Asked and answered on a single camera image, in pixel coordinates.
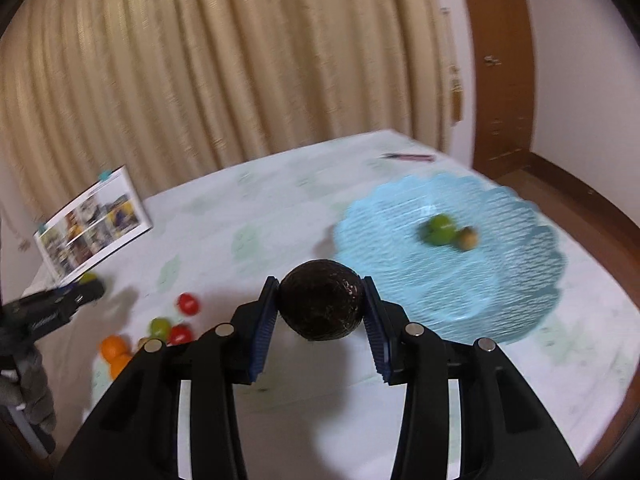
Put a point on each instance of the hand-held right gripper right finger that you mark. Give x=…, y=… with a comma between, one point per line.
x=376, y=330

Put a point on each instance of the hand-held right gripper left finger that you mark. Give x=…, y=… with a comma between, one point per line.
x=265, y=330

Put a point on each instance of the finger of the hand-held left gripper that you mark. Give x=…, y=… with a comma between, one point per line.
x=87, y=293

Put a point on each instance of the yellow green round fruit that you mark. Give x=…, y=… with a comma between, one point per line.
x=89, y=277

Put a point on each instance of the orange mandarin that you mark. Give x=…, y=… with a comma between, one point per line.
x=112, y=347
x=120, y=365

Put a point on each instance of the dark avocado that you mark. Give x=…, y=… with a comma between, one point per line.
x=320, y=300

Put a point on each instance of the red tomato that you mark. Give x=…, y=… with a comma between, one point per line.
x=189, y=303
x=179, y=334

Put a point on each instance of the light blue lattice fruit basket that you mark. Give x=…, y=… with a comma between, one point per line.
x=500, y=280

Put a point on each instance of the photo desk calendar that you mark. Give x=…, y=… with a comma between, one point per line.
x=90, y=225

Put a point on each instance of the small brown fruit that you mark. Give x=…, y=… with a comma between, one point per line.
x=142, y=343

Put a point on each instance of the green lime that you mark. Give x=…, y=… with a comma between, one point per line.
x=160, y=327
x=439, y=230

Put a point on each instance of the teal binder clip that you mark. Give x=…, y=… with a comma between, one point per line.
x=105, y=175

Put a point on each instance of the brown kiwi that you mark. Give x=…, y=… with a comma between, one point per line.
x=467, y=238

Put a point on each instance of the pink pen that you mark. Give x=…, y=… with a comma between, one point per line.
x=407, y=157

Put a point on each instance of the beige pleated curtain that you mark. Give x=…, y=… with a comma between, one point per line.
x=225, y=60

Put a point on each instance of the brown wooden door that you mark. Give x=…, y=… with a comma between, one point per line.
x=500, y=35

